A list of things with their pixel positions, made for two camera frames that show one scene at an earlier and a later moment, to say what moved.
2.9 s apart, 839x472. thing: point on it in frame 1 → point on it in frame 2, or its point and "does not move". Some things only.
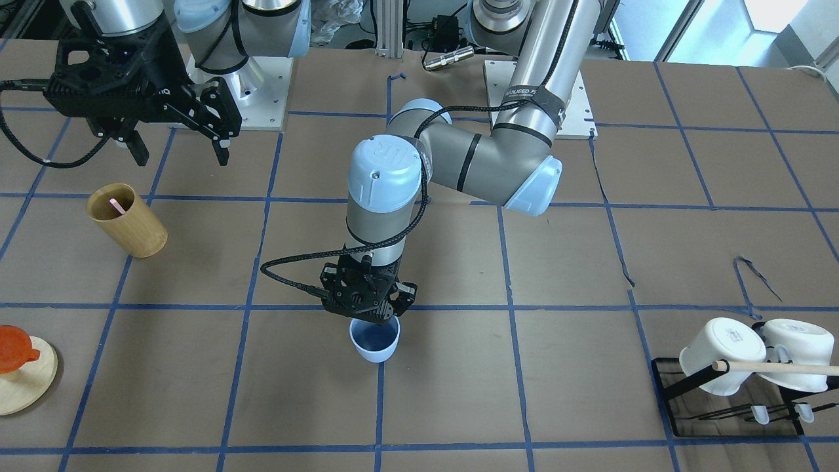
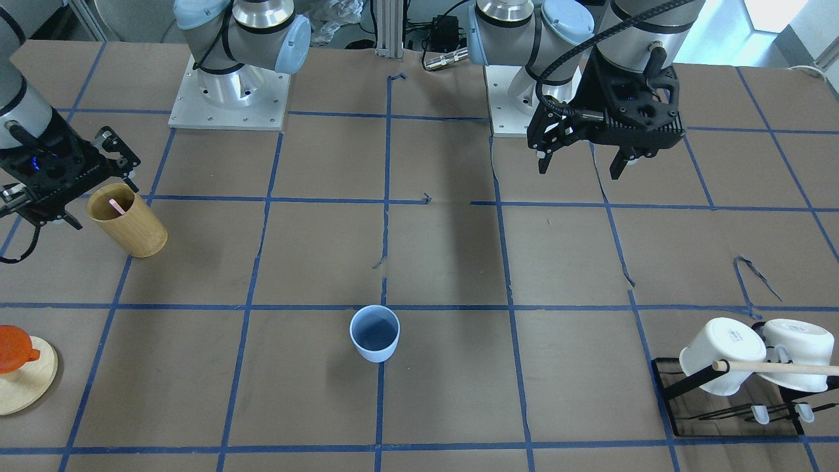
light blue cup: (375, 343) does not move
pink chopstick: (117, 206) does not move
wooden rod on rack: (804, 368) does not move
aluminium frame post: (389, 29) does not move
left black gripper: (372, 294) → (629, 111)
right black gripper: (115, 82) → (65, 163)
